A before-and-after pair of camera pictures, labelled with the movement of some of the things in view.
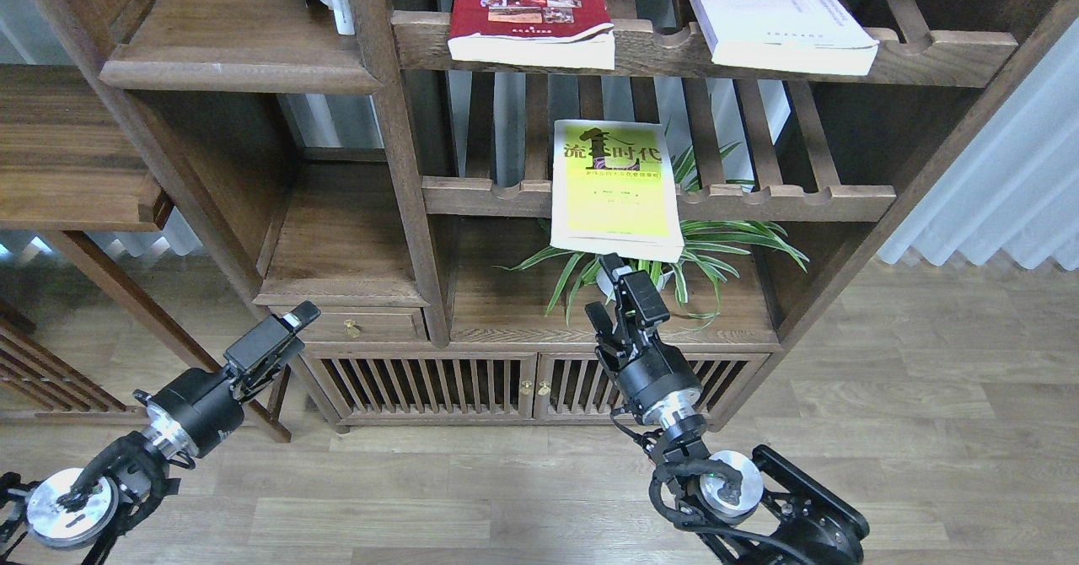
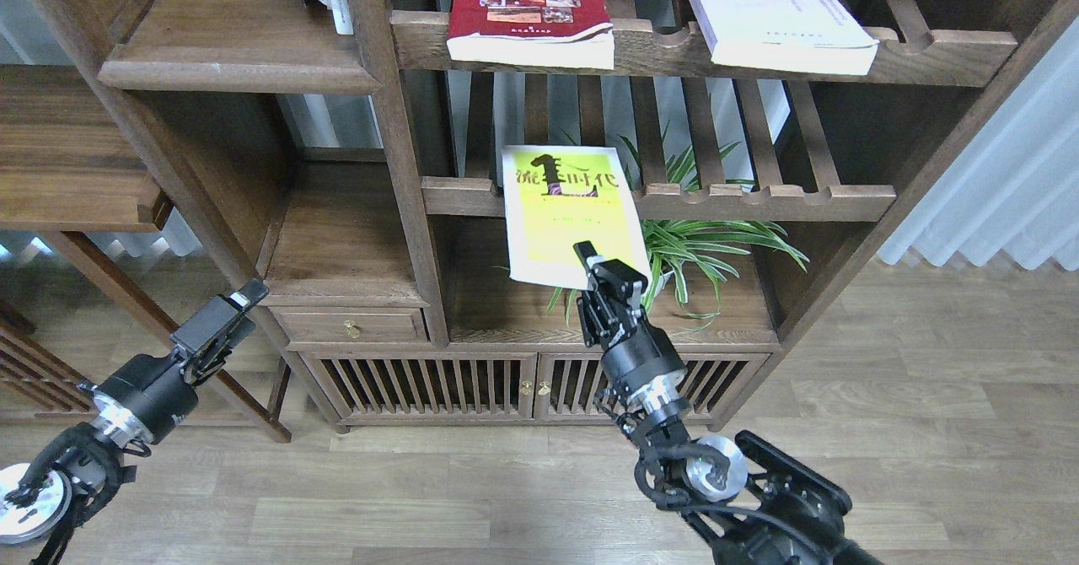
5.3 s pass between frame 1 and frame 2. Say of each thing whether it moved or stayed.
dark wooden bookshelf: stayed
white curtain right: stayed
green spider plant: stayed
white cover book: stayed
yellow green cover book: moved
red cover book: stayed
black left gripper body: moved
